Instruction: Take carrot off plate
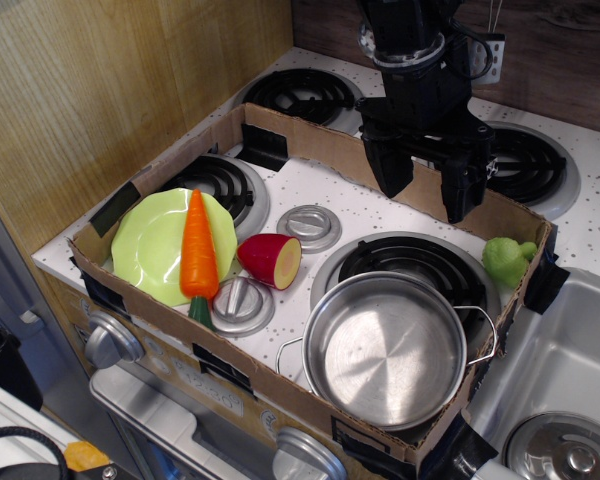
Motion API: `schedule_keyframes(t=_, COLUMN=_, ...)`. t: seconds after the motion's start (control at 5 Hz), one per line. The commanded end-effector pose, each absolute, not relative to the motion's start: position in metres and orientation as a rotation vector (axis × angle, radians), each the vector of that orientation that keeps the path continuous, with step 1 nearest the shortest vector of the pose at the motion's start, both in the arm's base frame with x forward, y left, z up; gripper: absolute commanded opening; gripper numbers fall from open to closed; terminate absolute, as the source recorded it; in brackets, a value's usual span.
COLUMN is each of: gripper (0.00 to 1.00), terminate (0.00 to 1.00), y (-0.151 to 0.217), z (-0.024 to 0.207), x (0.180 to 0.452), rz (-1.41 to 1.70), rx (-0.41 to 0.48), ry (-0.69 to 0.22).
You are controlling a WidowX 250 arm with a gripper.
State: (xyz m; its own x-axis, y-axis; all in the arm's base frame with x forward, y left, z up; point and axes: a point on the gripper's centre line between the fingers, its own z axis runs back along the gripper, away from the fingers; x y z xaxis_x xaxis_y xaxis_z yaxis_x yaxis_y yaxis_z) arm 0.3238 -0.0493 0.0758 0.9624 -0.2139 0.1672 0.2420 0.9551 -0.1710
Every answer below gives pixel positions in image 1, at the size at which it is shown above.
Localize silver metal pot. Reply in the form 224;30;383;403
297;271;499;431

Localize silver front panel knob left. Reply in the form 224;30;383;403
85;311;144;370

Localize silver oven door handle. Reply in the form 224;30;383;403
90;367;248;479

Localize green toy broccoli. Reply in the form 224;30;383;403
482;237;538;289

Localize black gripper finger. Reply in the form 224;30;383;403
440;149;491;224
362;133;414;198

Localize silver stove knob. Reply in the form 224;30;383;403
211;277;275;337
276;205;342;254

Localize red toy sweet potato half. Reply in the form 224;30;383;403
237;233;302;291

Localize silver hanging spatula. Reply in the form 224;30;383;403
469;1;506;87

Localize black cable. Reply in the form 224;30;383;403
0;425;70;480

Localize silver panel knob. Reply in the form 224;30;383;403
85;311;144;370
272;427;348;480

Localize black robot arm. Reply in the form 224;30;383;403
355;1;494;224

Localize silver stove knob upper middle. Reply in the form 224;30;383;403
276;205;342;254

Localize silver stove knob lower middle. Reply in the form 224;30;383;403
211;277;275;337

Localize front right black burner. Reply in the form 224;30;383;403
310;231;501;359

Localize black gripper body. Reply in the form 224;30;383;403
356;33;493;168

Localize brown cardboard fence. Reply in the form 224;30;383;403
67;102;554;478

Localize black burner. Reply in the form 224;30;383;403
233;68;362;135
487;121;581;220
310;231;501;359
160;154;270;243

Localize front left black burner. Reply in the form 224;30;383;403
160;154;270;243

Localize back left black burner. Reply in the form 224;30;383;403
233;68;362;135

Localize light green plastic plate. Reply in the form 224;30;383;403
111;188;237;307

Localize orange toy carrot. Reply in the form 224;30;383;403
179;190;219;331

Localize orange object bottom left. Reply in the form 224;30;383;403
63;441;110;472

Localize back right black burner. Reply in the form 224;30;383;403
487;121;581;220

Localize silver sink drain lid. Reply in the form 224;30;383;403
502;412;600;479

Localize silver front panel knob right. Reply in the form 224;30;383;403
272;427;348;480

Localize stainless steel sink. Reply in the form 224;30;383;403
469;269;600;479

